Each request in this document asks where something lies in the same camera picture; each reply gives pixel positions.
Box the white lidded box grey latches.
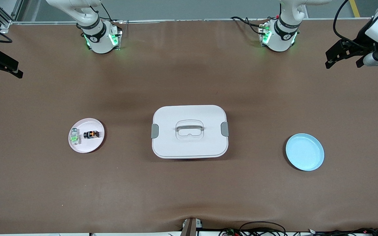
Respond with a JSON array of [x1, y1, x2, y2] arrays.
[[151, 105, 229, 159]]

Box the black cable bundle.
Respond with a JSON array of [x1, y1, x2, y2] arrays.
[[219, 221, 378, 236]]

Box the light blue round plate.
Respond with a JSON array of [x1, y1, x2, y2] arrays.
[[285, 133, 325, 171]]

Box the black right arm base cable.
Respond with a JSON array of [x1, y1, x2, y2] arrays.
[[89, 3, 124, 36]]

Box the metal post bracket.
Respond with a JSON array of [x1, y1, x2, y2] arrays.
[[181, 218, 203, 236]]

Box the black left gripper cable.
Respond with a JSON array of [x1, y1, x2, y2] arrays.
[[333, 0, 371, 49]]

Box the silver table edge rail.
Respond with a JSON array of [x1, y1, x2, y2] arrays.
[[12, 18, 373, 24]]

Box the pink round plate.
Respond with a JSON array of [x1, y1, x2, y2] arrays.
[[68, 118, 105, 153]]

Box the brown table mat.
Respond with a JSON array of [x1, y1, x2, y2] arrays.
[[0, 20, 378, 235]]

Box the aluminium frame strut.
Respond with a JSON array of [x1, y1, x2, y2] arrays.
[[0, 0, 24, 33]]

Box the black left arm base cables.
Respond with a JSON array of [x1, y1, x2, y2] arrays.
[[231, 16, 268, 35]]

